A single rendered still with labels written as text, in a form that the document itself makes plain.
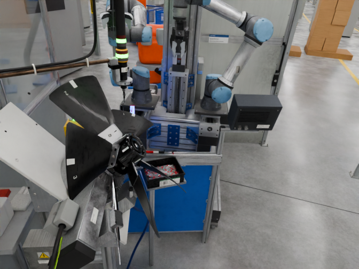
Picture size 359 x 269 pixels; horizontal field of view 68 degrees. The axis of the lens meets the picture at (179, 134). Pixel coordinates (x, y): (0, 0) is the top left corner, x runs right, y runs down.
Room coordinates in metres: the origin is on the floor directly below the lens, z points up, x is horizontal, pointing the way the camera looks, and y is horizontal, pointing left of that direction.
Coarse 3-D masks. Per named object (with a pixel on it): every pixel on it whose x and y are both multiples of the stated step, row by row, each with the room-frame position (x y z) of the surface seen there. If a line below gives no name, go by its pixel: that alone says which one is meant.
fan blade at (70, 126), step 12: (72, 132) 0.66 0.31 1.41; (84, 132) 0.70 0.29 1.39; (72, 144) 0.64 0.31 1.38; (84, 144) 0.68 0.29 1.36; (96, 144) 0.72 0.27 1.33; (108, 144) 0.78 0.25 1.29; (72, 156) 0.62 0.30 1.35; (84, 156) 0.66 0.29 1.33; (96, 156) 0.70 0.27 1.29; (108, 156) 0.77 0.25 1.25; (72, 168) 0.60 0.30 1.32; (84, 168) 0.64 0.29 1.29; (96, 168) 0.70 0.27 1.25; (72, 180) 0.58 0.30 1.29; (84, 180) 0.63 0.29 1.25; (72, 192) 0.56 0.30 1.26
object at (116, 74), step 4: (112, 60) 0.94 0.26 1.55; (116, 60) 0.95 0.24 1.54; (108, 64) 0.94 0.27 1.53; (112, 64) 0.94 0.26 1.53; (116, 64) 0.95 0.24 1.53; (112, 68) 0.93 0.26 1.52; (116, 68) 0.94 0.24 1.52; (112, 72) 0.96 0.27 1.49; (116, 72) 0.95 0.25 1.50; (112, 76) 0.96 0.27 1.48; (116, 76) 0.95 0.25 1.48; (116, 80) 0.94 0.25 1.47; (120, 80) 0.96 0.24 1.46; (128, 80) 0.97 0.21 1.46; (120, 84) 0.94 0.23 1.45; (124, 84) 0.95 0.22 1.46; (128, 84) 0.96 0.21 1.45
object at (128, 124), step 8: (112, 112) 1.18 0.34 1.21; (120, 112) 1.20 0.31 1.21; (128, 112) 1.23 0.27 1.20; (120, 120) 1.13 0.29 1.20; (128, 120) 1.15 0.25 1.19; (136, 120) 1.17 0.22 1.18; (144, 120) 1.21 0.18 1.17; (120, 128) 1.07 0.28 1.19; (128, 128) 1.07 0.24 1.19; (136, 128) 1.08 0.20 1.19; (144, 128) 1.11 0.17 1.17
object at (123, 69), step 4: (120, 64) 0.96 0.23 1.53; (124, 64) 0.97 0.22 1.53; (120, 68) 0.96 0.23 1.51; (124, 68) 0.97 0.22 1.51; (120, 72) 0.96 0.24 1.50; (124, 72) 0.96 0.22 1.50; (120, 76) 0.96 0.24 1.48; (124, 76) 0.97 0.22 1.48; (124, 80) 0.97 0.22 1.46; (124, 88) 0.97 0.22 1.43
